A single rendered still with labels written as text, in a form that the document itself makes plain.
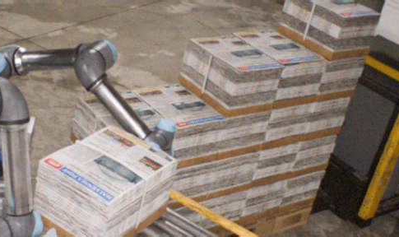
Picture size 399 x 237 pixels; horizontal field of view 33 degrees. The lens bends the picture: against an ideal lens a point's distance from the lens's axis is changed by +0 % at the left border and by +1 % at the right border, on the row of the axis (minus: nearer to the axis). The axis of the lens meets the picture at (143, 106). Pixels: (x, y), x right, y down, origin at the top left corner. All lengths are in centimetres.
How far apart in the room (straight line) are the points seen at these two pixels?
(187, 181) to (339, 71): 96
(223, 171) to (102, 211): 130
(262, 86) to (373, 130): 118
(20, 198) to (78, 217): 22
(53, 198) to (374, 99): 242
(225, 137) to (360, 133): 127
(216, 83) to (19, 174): 136
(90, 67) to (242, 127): 96
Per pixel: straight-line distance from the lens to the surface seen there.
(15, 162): 187
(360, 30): 341
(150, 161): 214
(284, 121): 330
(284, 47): 333
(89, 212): 200
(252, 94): 302
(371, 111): 406
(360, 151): 415
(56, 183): 204
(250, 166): 329
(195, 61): 311
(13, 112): 183
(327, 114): 355
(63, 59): 259
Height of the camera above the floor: 215
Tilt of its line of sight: 27 degrees down
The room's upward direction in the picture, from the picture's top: 11 degrees clockwise
